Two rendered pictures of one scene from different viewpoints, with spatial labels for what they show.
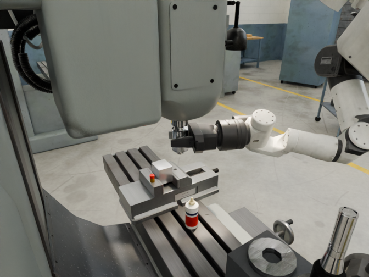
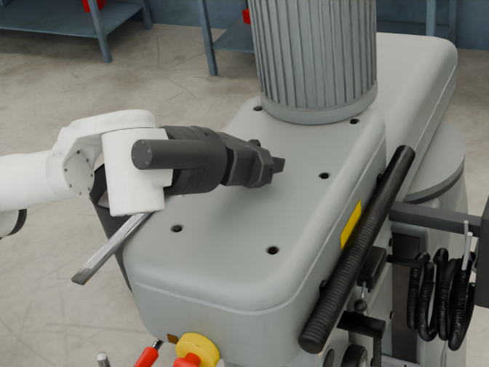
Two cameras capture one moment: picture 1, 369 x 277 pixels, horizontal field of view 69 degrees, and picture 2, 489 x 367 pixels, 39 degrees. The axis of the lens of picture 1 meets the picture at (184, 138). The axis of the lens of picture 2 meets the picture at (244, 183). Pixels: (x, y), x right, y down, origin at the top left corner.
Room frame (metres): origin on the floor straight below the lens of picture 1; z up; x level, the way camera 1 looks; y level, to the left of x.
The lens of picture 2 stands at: (1.40, -0.41, 2.49)
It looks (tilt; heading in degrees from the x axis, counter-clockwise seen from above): 36 degrees down; 151
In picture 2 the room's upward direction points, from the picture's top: 9 degrees counter-clockwise
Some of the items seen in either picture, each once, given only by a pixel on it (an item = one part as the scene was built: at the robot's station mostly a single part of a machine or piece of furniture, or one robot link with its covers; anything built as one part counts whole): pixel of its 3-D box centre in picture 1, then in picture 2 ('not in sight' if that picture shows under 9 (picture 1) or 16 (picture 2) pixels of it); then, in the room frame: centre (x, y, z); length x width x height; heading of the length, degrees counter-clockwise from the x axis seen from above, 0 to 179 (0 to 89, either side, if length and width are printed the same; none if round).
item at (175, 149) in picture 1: (180, 140); not in sight; (0.68, 0.01, 1.23); 0.05 x 0.05 x 0.06
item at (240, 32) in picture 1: (235, 38); not in sight; (0.87, -0.15, 1.48); 0.07 x 0.07 x 0.06
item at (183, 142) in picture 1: (182, 143); not in sight; (0.65, 0.01, 1.24); 0.06 x 0.02 x 0.03; 99
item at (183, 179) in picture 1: (175, 173); not in sight; (0.83, 0.03, 1.03); 0.12 x 0.06 x 0.04; 31
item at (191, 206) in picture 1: (191, 211); not in sight; (0.67, -0.02, 0.99); 0.04 x 0.04 x 0.11
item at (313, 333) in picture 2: not in sight; (362, 234); (0.79, 0.11, 1.79); 0.45 x 0.04 x 0.04; 119
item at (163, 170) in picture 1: (162, 171); not in sight; (0.80, 0.08, 1.05); 0.06 x 0.05 x 0.06; 31
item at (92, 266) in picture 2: not in sight; (132, 224); (0.65, -0.18, 1.89); 0.24 x 0.04 x 0.01; 116
